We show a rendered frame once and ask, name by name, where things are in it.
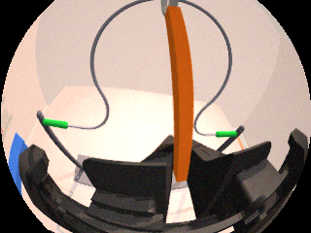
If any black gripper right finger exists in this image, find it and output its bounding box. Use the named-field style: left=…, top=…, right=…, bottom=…
left=187, top=140, right=272, bottom=220

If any orange handle with grey loop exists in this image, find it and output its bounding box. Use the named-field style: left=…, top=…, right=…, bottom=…
left=160, top=0, right=194, bottom=183

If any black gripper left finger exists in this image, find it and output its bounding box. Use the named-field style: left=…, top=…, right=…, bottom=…
left=82, top=135, right=174, bottom=222

